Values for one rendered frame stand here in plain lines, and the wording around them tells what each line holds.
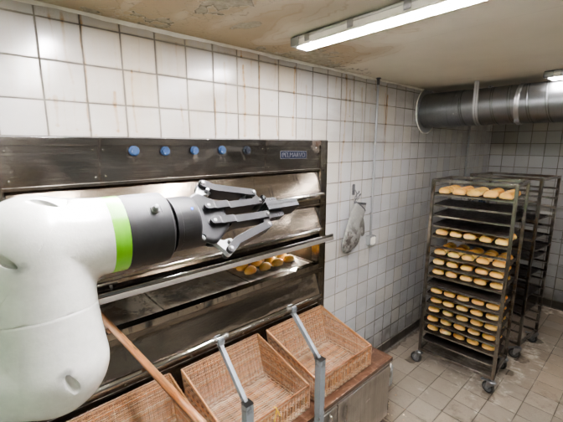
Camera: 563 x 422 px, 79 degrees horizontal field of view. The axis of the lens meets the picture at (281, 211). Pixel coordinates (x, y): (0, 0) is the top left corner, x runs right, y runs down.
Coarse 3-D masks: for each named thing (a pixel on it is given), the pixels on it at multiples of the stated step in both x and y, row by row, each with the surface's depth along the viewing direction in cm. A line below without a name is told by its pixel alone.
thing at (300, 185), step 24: (24, 192) 137; (48, 192) 142; (72, 192) 148; (96, 192) 154; (120, 192) 160; (144, 192) 167; (168, 192) 175; (192, 192) 184; (264, 192) 215; (288, 192) 228; (312, 192) 243
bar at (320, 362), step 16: (256, 320) 178; (224, 336) 163; (304, 336) 188; (192, 352) 152; (224, 352) 160; (144, 368) 139; (320, 368) 180; (112, 384) 131; (240, 384) 155; (320, 384) 182; (320, 400) 184; (320, 416) 186
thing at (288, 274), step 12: (312, 264) 260; (276, 276) 235; (288, 276) 241; (240, 288) 216; (252, 288) 220; (204, 300) 199; (216, 300) 203; (168, 312) 184; (180, 312) 188; (132, 324) 172; (144, 324) 175; (156, 324) 179; (108, 336) 164
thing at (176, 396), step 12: (108, 324) 167; (120, 336) 157; (132, 348) 147; (144, 360) 139; (156, 372) 132; (168, 384) 125; (180, 396) 120; (180, 408) 117; (192, 408) 114; (192, 420) 111; (204, 420) 109
